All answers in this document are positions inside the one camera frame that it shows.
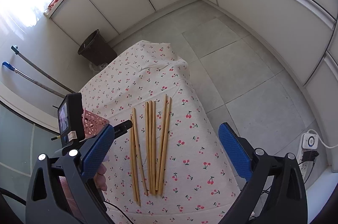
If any pink perforated utensil holder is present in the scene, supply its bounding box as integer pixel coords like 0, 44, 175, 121
83, 109, 109, 139

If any cherry print tablecloth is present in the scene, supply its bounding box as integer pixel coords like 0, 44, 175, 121
81, 41, 240, 223

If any white power strip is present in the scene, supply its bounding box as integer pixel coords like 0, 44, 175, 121
297, 132, 319, 178

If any dark-handled broom pole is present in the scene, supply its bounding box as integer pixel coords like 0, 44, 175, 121
11, 45, 75, 93

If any wooden chopstick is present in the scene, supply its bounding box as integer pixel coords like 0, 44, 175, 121
148, 101, 154, 195
155, 94, 167, 192
132, 107, 148, 196
131, 124, 141, 207
158, 97, 172, 196
130, 126, 140, 206
145, 102, 152, 195

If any blue-handled mop pole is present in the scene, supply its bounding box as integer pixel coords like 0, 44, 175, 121
2, 61, 65, 97

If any person's left hand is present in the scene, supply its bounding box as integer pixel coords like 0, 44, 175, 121
94, 164, 107, 191

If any dark brown trash bin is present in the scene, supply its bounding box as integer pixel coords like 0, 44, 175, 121
77, 29, 117, 66

